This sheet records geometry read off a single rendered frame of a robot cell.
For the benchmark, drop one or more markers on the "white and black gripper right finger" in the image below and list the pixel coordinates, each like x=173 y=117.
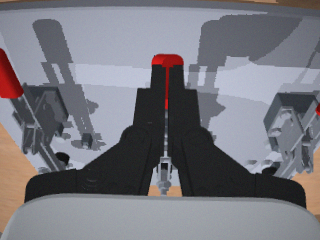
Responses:
x=203 y=168

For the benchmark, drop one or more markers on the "light grey rectangular block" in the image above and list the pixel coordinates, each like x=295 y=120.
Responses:
x=174 y=174

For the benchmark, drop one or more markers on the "grey fixture plate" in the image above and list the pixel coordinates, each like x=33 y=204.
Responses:
x=99 y=52

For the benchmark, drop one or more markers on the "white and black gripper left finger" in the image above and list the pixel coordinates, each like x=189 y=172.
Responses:
x=127 y=167

